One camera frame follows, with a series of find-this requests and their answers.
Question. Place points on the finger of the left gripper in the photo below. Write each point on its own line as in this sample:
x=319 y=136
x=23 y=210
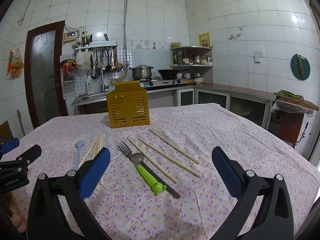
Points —
x=24 y=160
x=8 y=146

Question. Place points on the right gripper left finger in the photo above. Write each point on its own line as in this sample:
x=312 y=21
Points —
x=46 y=219

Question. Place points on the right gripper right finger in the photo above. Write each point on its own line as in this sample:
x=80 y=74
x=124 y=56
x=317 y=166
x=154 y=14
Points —
x=274 y=219

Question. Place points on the light blue plastic spoon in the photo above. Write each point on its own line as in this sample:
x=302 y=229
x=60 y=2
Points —
x=78 y=147

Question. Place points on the spoon with black handle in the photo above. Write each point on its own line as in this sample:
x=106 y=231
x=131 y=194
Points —
x=169 y=189

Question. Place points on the steel fork green handle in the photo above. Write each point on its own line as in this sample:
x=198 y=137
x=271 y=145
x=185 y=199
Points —
x=137 y=159

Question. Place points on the kitchen counter cabinets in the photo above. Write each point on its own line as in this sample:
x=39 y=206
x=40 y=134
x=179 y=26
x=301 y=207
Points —
x=254 y=105

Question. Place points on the person's left hand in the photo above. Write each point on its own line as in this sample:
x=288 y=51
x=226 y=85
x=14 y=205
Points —
x=10 y=202

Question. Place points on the steel sink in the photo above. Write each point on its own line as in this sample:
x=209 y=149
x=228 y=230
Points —
x=87 y=99

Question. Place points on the orange hanging bags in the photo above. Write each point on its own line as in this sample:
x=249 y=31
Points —
x=15 y=64

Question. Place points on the white soap bottle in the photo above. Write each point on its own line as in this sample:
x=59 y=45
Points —
x=89 y=80

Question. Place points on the brown glass door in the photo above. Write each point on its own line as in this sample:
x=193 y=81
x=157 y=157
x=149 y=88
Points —
x=42 y=78

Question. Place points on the yellow perforated utensil holder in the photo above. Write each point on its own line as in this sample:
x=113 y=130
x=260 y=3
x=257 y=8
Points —
x=127 y=105

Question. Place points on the floral pink tablecloth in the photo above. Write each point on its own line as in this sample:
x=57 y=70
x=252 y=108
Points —
x=125 y=206

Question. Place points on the hanging utensil rack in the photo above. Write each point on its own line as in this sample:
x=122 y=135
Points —
x=100 y=57

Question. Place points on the wooden cutting board with greens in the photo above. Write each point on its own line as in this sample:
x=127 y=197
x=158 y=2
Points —
x=296 y=99

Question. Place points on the gas stove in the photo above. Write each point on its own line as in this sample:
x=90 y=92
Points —
x=164 y=83

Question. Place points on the steel cooking pot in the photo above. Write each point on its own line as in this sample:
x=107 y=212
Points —
x=141 y=72

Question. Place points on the green round cutting board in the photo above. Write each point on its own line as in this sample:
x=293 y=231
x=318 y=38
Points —
x=300 y=67

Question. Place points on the black wok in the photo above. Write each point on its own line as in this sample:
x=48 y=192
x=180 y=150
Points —
x=168 y=74

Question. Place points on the corner wall shelf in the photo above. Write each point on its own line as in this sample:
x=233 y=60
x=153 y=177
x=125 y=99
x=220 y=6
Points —
x=197 y=56

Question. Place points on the yellow wall poster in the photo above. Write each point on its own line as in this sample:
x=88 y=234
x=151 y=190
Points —
x=204 y=40

